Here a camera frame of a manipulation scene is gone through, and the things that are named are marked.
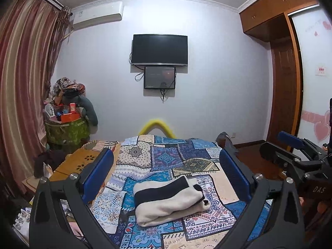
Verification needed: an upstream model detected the yellow curved foam tube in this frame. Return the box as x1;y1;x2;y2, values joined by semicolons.
139;119;176;138

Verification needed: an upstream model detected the wall mounted black television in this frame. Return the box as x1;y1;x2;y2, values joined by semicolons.
131;34;188;66

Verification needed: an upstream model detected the small wall monitor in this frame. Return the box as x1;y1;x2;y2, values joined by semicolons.
144;66;176;90

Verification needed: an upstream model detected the white and navy fleece sweater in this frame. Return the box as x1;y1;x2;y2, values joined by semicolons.
133;175;211;228

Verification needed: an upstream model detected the pile of clothes and boxes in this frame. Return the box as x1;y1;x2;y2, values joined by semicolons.
44;77;99;127

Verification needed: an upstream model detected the blue patchwork bed cover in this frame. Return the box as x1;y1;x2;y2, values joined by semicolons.
88;134;273;249

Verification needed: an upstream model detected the green fabric laundry basket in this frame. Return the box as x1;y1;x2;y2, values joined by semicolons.
45;118;90;145

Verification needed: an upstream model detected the white air conditioner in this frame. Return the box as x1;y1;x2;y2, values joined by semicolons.
72;1;124;30

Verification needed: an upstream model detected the brown wooden wardrobe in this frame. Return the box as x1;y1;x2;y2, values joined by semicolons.
239;0;317;151

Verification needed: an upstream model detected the white sliding wardrobe door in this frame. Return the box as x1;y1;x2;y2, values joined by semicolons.
290;6;331;146

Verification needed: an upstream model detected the striped red curtain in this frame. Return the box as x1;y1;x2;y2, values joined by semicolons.
1;0;70;195

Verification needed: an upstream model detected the wooden lap desk board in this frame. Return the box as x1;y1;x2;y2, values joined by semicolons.
49;139;123;182

